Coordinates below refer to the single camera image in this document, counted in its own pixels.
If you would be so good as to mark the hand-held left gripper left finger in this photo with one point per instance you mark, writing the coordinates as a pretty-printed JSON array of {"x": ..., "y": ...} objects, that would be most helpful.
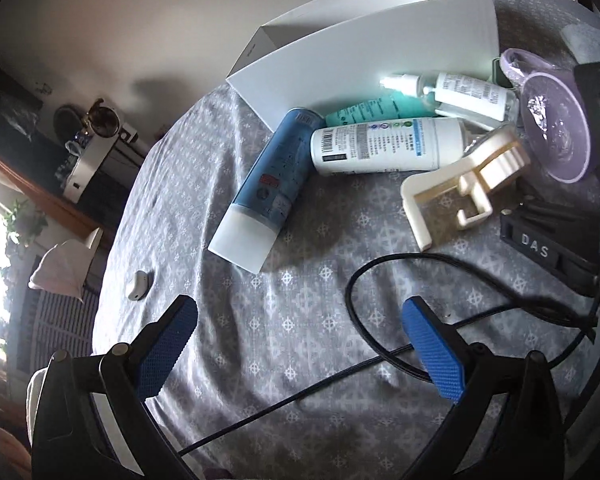
[{"x": 167, "y": 345}]

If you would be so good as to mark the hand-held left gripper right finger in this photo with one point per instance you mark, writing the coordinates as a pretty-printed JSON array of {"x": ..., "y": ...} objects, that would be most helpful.
[{"x": 432, "y": 355}]

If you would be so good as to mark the clear spray bottle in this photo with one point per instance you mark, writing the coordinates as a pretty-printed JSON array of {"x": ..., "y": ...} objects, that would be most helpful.
[{"x": 470, "y": 92}]

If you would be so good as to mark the blue tube with white cap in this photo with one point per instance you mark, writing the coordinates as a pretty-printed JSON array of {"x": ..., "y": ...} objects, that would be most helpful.
[{"x": 275, "y": 180}]

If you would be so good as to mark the white bottle with printed label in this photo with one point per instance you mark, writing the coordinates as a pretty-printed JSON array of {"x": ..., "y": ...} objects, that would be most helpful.
[{"x": 395, "y": 145}]

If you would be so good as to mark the teal plastic bottle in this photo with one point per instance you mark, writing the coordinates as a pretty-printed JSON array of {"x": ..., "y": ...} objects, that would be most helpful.
[{"x": 375, "y": 109}]

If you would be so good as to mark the white cardboard box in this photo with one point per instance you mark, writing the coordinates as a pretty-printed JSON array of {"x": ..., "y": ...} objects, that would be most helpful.
[{"x": 380, "y": 45}]

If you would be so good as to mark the pale purple plastic container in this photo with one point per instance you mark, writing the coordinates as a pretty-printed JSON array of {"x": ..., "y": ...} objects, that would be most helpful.
[{"x": 560, "y": 130}]

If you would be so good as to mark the small white earbud case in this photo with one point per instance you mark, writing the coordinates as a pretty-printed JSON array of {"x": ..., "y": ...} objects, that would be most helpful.
[{"x": 140, "y": 285}]

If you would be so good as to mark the beige plastic holder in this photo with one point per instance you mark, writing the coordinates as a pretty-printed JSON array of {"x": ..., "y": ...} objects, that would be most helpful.
[{"x": 485, "y": 165}]

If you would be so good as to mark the white towel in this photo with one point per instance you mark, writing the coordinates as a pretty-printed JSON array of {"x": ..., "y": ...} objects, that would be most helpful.
[{"x": 60, "y": 270}]

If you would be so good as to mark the green potted plant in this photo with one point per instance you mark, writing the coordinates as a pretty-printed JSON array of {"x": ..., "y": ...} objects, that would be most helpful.
[{"x": 25, "y": 222}]

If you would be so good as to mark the wooden furniture edge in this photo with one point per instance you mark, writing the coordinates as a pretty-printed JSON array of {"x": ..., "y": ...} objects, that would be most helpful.
[{"x": 45, "y": 200}]

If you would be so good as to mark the white shelf unit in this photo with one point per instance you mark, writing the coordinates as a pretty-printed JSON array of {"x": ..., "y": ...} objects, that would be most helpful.
[{"x": 92, "y": 170}]

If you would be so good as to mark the small round fan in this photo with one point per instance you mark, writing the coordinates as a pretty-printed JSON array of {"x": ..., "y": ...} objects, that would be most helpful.
[{"x": 104, "y": 120}]

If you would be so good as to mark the dark round dish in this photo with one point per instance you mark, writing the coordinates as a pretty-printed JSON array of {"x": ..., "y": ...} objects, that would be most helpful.
[{"x": 67, "y": 120}]

